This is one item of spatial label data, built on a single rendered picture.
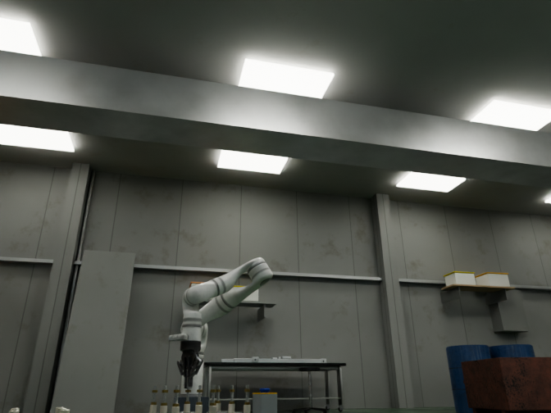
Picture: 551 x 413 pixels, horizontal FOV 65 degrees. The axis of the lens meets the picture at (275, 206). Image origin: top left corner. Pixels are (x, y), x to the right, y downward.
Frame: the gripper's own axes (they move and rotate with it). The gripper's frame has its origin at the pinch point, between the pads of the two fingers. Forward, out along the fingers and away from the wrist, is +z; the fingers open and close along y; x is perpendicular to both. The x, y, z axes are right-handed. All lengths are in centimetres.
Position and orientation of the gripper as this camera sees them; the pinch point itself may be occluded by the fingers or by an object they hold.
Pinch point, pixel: (188, 383)
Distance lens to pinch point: 170.4
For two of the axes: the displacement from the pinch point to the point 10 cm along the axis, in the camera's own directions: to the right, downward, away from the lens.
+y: -7.4, 2.7, 6.2
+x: -6.7, -2.8, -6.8
